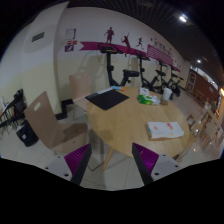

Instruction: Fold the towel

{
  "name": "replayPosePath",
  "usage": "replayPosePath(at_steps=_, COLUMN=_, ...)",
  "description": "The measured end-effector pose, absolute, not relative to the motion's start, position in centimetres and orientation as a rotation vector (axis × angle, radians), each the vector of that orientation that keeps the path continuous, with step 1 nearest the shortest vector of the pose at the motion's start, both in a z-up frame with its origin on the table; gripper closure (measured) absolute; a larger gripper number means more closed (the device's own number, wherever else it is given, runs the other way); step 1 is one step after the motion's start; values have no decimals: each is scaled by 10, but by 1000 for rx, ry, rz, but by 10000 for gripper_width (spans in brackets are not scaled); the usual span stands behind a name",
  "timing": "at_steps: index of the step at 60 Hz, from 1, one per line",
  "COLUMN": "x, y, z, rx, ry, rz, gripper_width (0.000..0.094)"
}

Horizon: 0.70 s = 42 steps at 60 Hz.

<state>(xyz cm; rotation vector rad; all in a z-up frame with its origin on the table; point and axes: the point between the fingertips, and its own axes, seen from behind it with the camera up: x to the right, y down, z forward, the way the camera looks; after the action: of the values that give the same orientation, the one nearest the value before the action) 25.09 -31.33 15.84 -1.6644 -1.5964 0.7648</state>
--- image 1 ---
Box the black bag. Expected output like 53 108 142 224
15 119 40 148

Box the white disposable cup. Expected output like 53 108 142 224
161 87 173 102

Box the white tissue pack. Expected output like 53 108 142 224
138 87 151 97

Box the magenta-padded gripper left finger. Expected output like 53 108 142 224
43 143 93 186

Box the black exercise bike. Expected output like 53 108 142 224
166 64 185 98
97 42 140 88
134 49 164 93
154 59 174 95

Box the green wet wipes pack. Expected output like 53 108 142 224
137 94 162 106

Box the light wooden chair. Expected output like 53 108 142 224
23 90 89 154
68 72 94 113

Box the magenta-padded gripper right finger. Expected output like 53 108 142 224
131 142 183 186

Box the grey wall vent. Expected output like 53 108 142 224
31 31 46 43

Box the brown wooden door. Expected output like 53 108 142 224
186 68 198 94

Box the magenta wall banner decal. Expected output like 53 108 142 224
79 26 182 73

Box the black rectangular mat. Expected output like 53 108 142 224
84 88 130 111

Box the white wall poster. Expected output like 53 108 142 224
65 28 77 41

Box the blue and orange tube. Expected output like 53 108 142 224
109 85 126 92

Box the black chairs group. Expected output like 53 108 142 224
0 88 28 134

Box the wooden chairs and tables group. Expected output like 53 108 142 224
184 96 224 158

